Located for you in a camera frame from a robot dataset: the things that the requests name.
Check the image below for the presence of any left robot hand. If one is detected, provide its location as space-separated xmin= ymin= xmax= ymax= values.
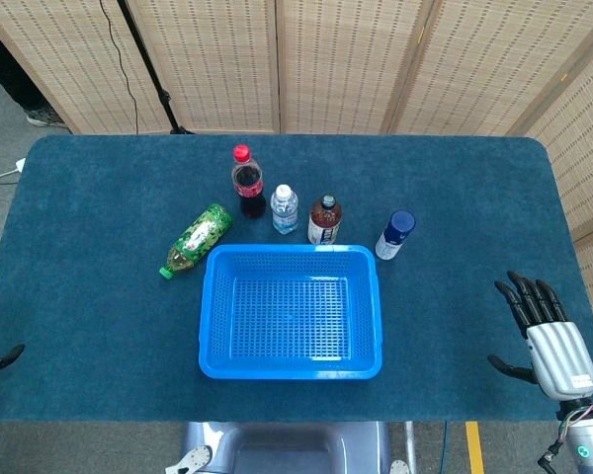
xmin=0 ymin=269 xmax=26 ymax=377

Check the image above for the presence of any green tea bottle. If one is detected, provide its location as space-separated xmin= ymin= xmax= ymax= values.
xmin=158 ymin=202 xmax=234 ymax=280

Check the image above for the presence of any brown tea bottle black cap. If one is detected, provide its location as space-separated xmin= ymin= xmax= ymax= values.
xmin=306 ymin=194 xmax=344 ymax=247

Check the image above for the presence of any blue-grey robot torso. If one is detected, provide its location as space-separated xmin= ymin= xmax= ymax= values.
xmin=165 ymin=421 xmax=411 ymax=474

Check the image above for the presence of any blue plastic mesh basket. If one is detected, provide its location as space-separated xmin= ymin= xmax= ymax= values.
xmin=198 ymin=243 xmax=383 ymax=381

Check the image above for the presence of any black tripod stand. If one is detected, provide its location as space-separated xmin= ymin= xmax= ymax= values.
xmin=116 ymin=0 xmax=195 ymax=135

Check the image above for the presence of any person in black trousers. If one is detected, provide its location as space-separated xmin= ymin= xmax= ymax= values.
xmin=0 ymin=17 xmax=70 ymax=128

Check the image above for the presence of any blue cap white bottle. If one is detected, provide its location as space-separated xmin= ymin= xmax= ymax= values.
xmin=375 ymin=209 xmax=417 ymax=261

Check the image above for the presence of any clear water bottle white cap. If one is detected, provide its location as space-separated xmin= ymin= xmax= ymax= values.
xmin=270 ymin=184 xmax=299 ymax=236

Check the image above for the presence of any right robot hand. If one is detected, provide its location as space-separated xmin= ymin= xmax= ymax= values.
xmin=487 ymin=270 xmax=593 ymax=400

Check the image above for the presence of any thin black hanging cable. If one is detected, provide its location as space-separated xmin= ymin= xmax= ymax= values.
xmin=98 ymin=0 xmax=140 ymax=135

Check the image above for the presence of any blue table cloth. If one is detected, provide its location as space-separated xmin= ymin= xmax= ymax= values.
xmin=0 ymin=133 xmax=593 ymax=424

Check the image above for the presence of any metal table leg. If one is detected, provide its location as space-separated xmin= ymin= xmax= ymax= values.
xmin=403 ymin=421 xmax=419 ymax=474

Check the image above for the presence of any cola bottle red cap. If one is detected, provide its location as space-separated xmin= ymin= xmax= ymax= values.
xmin=230 ymin=143 xmax=268 ymax=219

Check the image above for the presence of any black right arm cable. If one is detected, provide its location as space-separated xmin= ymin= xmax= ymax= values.
xmin=537 ymin=443 xmax=567 ymax=474

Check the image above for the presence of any thin blue cable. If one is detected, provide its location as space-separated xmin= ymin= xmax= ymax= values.
xmin=438 ymin=421 xmax=450 ymax=474

